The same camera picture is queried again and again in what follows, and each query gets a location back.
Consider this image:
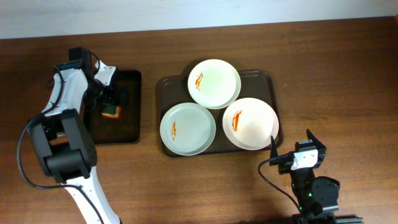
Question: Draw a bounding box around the green and orange sponge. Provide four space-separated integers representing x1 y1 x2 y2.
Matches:
101 105 121 118

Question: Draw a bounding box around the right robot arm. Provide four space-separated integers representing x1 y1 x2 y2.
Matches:
269 130 340 223

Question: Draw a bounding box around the large brown tray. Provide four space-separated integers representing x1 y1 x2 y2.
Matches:
156 70 279 155

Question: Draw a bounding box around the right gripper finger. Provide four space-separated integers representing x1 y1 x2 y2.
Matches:
270 136 279 159
306 129 326 151

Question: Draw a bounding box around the small black tray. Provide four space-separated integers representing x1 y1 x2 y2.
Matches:
83 70 142 145

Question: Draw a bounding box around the white plate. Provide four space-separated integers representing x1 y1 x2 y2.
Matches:
159 103 216 156
222 98 279 151
187 59 241 110

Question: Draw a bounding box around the white plate top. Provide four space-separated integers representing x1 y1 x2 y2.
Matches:
187 59 241 110

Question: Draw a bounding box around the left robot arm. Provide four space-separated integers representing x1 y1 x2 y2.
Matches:
26 59 121 223

